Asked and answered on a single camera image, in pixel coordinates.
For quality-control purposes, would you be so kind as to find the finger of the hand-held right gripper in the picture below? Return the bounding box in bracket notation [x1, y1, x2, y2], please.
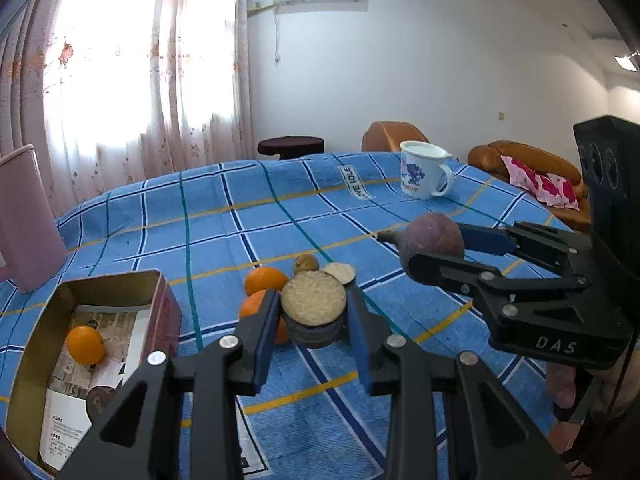
[405, 251, 594, 319]
[460, 221, 594, 277]

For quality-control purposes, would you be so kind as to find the printed paper leaflet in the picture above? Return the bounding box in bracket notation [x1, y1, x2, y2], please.
[39, 302, 153, 471]

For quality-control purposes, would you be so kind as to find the purple passion fruit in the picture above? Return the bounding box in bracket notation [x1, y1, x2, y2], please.
[376, 212, 466, 273]

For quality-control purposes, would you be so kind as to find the dark brown round item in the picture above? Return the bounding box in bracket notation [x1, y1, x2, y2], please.
[85, 385, 121, 423]

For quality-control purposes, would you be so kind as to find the dark round stool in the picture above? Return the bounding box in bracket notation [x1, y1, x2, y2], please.
[257, 136, 326, 161]

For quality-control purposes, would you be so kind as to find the orange leather sofa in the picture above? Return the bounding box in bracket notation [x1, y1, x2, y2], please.
[467, 141, 593, 233]

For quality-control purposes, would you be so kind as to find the blue plaid tablecloth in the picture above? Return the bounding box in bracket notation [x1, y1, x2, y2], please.
[0, 151, 576, 480]

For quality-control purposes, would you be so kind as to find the pink floral pillow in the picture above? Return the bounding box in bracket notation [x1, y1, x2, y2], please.
[500, 155, 582, 211]

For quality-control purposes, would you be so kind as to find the pink floral tin box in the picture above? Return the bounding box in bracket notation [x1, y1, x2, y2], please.
[5, 269, 183, 476]

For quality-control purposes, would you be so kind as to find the small pale round slice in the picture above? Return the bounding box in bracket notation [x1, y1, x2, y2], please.
[322, 261, 357, 286]

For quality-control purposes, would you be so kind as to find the white blue-flowered enamel mug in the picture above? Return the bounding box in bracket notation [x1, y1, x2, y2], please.
[399, 140, 455, 200]

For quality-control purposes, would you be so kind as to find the person's right hand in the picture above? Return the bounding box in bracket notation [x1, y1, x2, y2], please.
[547, 360, 576, 409]

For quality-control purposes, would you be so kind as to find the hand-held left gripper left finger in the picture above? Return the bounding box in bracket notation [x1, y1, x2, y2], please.
[57, 287, 281, 480]

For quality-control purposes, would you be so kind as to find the sheer floral curtain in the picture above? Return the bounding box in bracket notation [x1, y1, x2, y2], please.
[0, 0, 256, 221]

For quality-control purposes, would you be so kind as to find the pink electric kettle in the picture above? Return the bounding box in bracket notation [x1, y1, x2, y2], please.
[0, 144, 68, 295]

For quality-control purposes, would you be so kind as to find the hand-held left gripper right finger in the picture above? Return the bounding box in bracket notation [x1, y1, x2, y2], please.
[345, 282, 566, 480]

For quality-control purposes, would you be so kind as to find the orange wooden chair back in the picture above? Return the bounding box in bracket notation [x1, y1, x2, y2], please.
[361, 121, 432, 153]

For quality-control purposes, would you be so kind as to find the orange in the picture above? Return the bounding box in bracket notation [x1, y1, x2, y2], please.
[239, 289, 291, 346]
[244, 266, 291, 298]
[66, 325, 107, 366]

